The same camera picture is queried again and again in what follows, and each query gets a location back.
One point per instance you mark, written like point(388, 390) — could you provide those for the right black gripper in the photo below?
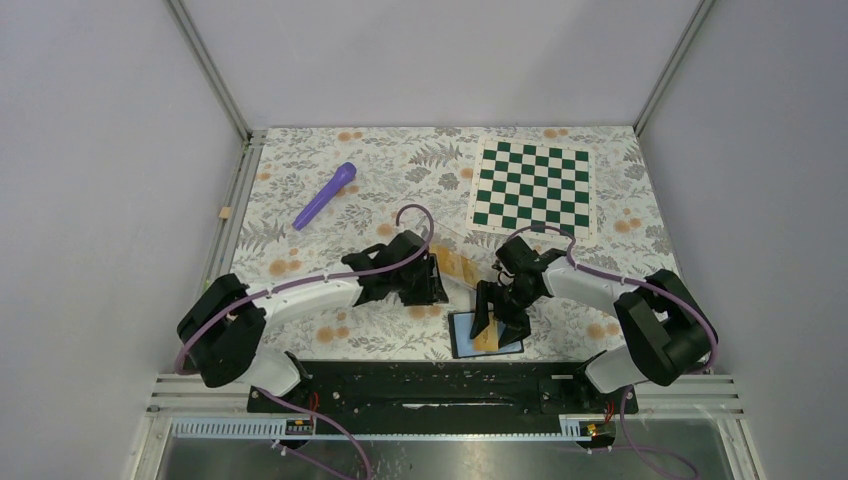
point(517, 326)

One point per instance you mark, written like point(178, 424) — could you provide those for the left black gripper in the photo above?
point(432, 291)

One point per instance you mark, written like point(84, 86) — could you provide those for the black leather card holder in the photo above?
point(460, 326)

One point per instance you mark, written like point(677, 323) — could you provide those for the clear plastic card box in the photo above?
point(462, 244)

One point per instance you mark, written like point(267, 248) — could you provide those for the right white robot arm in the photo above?
point(666, 335)

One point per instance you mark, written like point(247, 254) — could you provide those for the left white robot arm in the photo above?
point(222, 334)

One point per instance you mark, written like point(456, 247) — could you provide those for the gold credit cards stack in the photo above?
point(456, 266)

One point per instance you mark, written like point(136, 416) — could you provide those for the green white chessboard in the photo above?
point(518, 183)

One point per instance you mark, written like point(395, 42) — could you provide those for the floral pattern table mat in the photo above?
point(432, 167)

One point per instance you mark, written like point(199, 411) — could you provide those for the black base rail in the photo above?
point(447, 398)

